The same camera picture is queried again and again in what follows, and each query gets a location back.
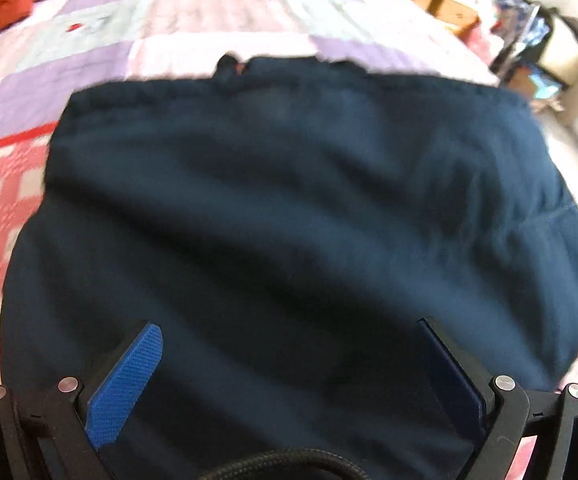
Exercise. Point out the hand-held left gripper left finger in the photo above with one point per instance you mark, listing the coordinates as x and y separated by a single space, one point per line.
124 385

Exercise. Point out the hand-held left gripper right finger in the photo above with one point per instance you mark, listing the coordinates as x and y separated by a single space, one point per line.
454 385

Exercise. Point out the purple patchwork quilt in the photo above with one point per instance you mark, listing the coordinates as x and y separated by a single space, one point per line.
169 10

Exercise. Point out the cardboard box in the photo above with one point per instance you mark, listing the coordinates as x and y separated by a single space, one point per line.
576 50

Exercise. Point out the wooden nightstand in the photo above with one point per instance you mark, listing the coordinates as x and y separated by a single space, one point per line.
451 10

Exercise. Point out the navy blue jacket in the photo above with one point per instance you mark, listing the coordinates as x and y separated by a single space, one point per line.
289 210

